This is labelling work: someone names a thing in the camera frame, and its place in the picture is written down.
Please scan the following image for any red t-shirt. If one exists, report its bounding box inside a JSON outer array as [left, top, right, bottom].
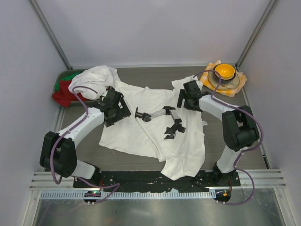
[[52, 80, 79, 108]]

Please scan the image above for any purple cable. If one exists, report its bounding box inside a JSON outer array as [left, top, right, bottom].
[[191, 70, 265, 205], [50, 86, 121, 204]]

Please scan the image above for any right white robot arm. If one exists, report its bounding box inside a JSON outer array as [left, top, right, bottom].
[[177, 80, 260, 186]]

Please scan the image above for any white t-shirt with robot print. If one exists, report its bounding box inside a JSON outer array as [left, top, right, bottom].
[[99, 76, 205, 180]]

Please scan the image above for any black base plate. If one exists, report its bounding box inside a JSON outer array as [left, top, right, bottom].
[[87, 170, 241, 193]]

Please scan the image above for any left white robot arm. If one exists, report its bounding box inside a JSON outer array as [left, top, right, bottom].
[[40, 88, 131, 188]]

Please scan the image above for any green t-shirt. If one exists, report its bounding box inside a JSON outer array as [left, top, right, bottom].
[[54, 72, 80, 92]]

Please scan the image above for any yellow checkered cloth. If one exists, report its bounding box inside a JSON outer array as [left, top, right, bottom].
[[200, 60, 247, 97]]

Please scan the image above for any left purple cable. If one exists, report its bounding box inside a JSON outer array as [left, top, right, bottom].
[[50, 86, 121, 204]]

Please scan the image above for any beige ceramic plate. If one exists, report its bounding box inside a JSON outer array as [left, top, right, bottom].
[[208, 71, 240, 90]]

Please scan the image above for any orange bowl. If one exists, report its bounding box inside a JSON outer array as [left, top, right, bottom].
[[214, 64, 236, 80]]

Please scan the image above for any dark ceramic bowl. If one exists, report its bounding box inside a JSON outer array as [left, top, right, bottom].
[[213, 70, 236, 83]]

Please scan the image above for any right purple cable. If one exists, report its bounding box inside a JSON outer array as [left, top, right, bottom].
[[191, 70, 265, 205]]

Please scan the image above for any white slotted cable duct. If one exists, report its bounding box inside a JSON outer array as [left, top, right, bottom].
[[40, 189, 216, 200]]

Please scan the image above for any aluminium rail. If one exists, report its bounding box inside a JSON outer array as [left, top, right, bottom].
[[29, 169, 286, 191]]

